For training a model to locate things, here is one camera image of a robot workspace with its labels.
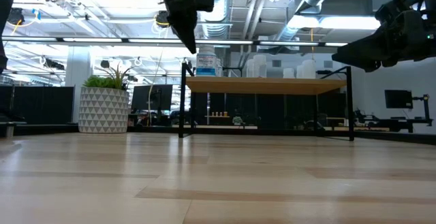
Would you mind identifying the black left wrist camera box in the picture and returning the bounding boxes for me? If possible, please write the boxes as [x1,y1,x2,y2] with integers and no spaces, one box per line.
[194,0,215,13]

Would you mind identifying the white triangle-patterned planter pot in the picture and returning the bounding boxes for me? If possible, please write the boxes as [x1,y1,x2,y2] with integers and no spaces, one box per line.
[78,86,131,134]

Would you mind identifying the bright ceiling light panel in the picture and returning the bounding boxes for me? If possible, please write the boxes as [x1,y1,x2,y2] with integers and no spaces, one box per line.
[287,14,382,31]

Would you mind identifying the black monitor on arm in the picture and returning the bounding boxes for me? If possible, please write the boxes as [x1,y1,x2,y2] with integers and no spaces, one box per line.
[384,89,414,110]

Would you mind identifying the background shelf yellow jars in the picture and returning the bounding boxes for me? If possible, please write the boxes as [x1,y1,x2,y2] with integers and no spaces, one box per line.
[204,110,231,118]

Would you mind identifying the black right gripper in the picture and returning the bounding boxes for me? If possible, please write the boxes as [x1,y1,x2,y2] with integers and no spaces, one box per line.
[332,9,436,73]

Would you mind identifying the black ceiling-hung device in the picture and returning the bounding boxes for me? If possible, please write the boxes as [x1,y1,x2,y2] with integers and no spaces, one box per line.
[155,10,171,29]
[6,7,25,26]

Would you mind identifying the yellow hanging cable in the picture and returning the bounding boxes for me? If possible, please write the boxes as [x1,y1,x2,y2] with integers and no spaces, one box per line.
[309,28,316,63]

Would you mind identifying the black partition panel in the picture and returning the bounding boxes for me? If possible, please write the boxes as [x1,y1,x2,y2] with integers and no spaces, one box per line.
[0,86,75,127]

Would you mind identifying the translucent bottle multicoloured capsules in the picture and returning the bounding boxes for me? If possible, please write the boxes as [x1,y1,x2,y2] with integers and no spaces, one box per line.
[253,54,268,79]

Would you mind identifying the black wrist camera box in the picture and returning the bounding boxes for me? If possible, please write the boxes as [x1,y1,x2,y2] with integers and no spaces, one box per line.
[194,0,215,13]
[374,2,409,26]

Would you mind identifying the silver corrugated ceiling duct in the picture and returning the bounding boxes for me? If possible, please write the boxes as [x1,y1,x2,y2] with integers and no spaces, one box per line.
[194,0,233,40]

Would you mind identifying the black table frame rail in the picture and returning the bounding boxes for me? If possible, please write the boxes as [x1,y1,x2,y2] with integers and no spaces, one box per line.
[0,123,436,146]

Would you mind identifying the wooden shelf black metal frame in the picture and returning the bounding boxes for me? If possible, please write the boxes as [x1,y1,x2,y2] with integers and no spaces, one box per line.
[178,60,355,142]

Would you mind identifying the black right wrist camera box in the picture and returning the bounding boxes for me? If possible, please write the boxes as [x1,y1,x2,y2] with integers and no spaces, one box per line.
[374,2,409,26]

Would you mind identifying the black computer monitor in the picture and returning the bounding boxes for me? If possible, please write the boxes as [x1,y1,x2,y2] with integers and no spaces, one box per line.
[131,84,174,112]

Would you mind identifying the green potted plant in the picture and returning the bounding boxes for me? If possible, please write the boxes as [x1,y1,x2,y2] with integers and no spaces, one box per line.
[82,63,136,91]

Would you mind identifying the long LED light bar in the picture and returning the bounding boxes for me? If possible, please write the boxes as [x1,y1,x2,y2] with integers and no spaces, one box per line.
[0,35,350,50]

